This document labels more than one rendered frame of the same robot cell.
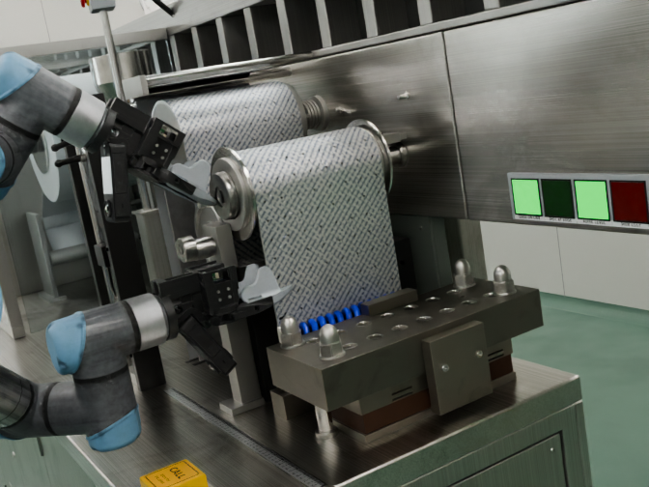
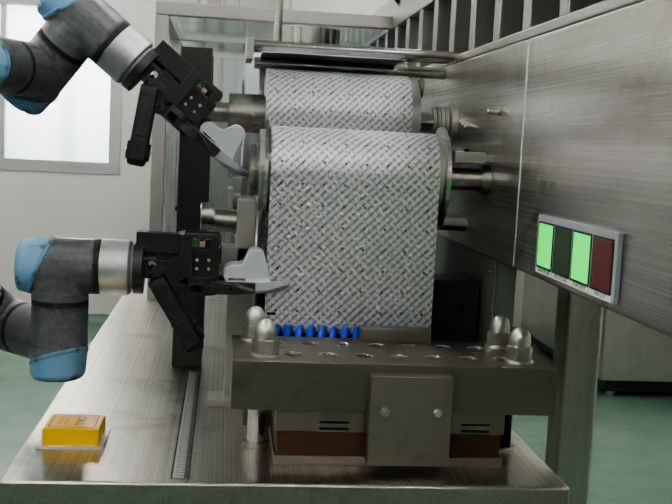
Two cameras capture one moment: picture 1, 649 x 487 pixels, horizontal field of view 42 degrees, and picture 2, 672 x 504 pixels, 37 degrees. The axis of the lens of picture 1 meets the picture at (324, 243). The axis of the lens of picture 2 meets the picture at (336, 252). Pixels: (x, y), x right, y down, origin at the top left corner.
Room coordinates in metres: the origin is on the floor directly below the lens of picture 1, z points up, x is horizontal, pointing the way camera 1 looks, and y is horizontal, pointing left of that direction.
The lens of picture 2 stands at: (0.01, -0.53, 1.29)
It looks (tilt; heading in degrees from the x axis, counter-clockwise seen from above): 6 degrees down; 23
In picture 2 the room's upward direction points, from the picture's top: 3 degrees clockwise
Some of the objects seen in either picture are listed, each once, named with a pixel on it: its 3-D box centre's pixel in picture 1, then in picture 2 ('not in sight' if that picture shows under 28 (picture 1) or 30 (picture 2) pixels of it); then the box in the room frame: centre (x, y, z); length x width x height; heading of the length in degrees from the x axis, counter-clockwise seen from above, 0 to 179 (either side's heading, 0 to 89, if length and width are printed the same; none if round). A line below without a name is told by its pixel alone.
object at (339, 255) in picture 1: (334, 263); (350, 274); (1.30, -0.01, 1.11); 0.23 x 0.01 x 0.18; 119
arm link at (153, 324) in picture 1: (145, 320); (119, 266); (1.15, 0.27, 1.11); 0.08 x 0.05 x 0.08; 29
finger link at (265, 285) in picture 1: (267, 284); (257, 270); (1.22, 0.10, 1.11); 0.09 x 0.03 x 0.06; 118
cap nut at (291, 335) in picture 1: (290, 329); (255, 322); (1.18, 0.07, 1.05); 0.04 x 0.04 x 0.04
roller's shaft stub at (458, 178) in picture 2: (383, 157); (464, 179); (1.44, -0.13, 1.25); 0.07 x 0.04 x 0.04; 119
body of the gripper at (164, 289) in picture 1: (197, 300); (179, 263); (1.19, 0.20, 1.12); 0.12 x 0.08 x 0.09; 119
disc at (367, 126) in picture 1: (365, 162); (438, 178); (1.42, -0.09, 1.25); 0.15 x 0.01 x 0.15; 29
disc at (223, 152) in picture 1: (232, 193); (264, 169); (1.29, 0.13, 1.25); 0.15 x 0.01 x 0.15; 30
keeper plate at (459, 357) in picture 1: (459, 367); (409, 420); (1.14, -0.16, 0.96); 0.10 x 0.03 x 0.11; 119
